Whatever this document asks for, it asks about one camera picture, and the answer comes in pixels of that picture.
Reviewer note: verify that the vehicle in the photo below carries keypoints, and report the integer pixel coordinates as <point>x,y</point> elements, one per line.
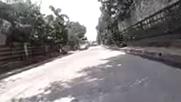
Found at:
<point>84,46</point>

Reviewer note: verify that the stone wall with railing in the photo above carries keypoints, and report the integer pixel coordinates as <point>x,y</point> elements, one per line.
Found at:
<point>161,14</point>

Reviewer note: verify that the row of trees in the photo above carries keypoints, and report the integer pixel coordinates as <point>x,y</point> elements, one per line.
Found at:
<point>31,24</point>

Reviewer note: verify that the concrete pavement with kerb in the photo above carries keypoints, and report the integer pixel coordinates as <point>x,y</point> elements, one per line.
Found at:
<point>1,76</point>

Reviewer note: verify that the concrete roadside strip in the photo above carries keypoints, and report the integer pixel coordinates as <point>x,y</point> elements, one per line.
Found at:
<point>176,56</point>

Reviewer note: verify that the slatted fence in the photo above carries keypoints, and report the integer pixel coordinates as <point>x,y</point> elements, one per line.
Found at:
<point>11,52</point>

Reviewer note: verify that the trees over stone wall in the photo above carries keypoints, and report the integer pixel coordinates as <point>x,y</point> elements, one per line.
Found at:
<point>116,3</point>

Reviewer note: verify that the grey asphalt road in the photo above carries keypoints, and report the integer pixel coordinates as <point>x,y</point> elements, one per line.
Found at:
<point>93,87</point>

